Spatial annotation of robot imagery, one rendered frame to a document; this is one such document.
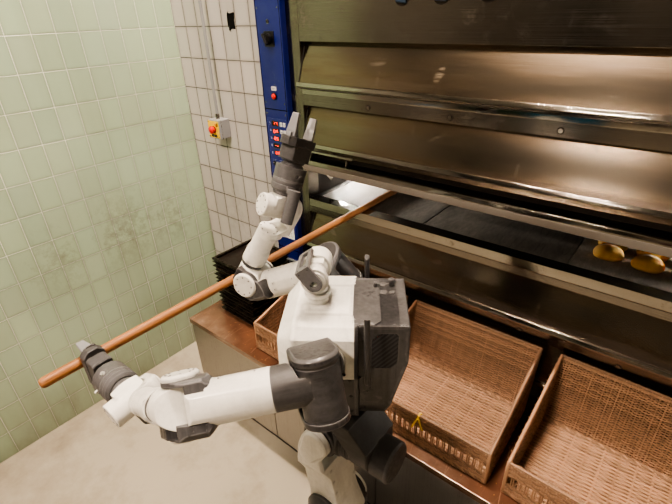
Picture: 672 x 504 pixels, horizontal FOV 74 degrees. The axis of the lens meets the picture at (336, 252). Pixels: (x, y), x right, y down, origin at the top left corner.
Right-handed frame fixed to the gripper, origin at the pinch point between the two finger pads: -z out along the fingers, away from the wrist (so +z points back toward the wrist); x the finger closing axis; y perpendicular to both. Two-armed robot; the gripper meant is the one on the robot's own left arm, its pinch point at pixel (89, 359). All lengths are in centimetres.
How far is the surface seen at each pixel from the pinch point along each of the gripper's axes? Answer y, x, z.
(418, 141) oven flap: 124, -35, 29
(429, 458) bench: 71, 62, 69
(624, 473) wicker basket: 105, 61, 124
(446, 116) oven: 124, -45, 40
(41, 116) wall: 49, -43, -121
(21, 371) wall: 1, 74, -122
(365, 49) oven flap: 127, -67, 2
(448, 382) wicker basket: 108, 61, 58
